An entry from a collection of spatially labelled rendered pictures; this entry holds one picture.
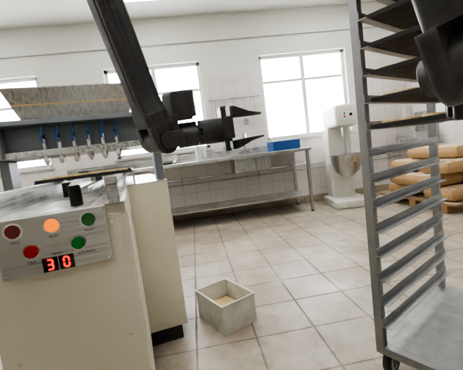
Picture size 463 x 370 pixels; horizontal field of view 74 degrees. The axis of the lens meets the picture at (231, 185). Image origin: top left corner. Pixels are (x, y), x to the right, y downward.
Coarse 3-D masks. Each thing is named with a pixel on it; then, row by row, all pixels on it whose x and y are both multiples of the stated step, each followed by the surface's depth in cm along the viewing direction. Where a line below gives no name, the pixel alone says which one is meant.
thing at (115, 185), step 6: (120, 174) 123; (108, 180) 75; (114, 180) 76; (120, 180) 99; (108, 186) 76; (114, 186) 76; (120, 186) 91; (108, 192) 76; (114, 192) 77; (120, 192) 85; (108, 198) 76; (114, 198) 77; (120, 198) 79
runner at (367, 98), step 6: (366, 96) 104; (372, 96) 107; (366, 102) 104; (372, 102) 102; (378, 102) 104; (384, 102) 107; (390, 102) 110; (396, 102) 112; (402, 102) 115; (408, 102) 118; (414, 102) 122; (420, 102) 126; (426, 102) 129; (432, 102) 133; (438, 102) 137
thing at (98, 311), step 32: (64, 192) 117; (96, 192) 122; (128, 192) 143; (128, 224) 82; (128, 256) 82; (0, 288) 73; (32, 288) 75; (64, 288) 77; (96, 288) 79; (128, 288) 82; (0, 320) 73; (32, 320) 75; (64, 320) 77; (96, 320) 80; (128, 320) 82; (0, 352) 74; (32, 352) 76; (64, 352) 78; (96, 352) 80; (128, 352) 83
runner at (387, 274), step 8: (440, 232) 146; (432, 240) 140; (440, 240) 142; (416, 248) 130; (424, 248) 135; (432, 248) 134; (408, 256) 125; (416, 256) 127; (392, 264) 117; (400, 264) 120; (408, 264) 120; (384, 272) 113; (392, 272) 115; (400, 272) 115; (384, 280) 110
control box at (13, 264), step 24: (48, 216) 72; (72, 216) 74; (96, 216) 76; (0, 240) 70; (24, 240) 71; (48, 240) 73; (96, 240) 76; (0, 264) 70; (24, 264) 71; (72, 264) 74
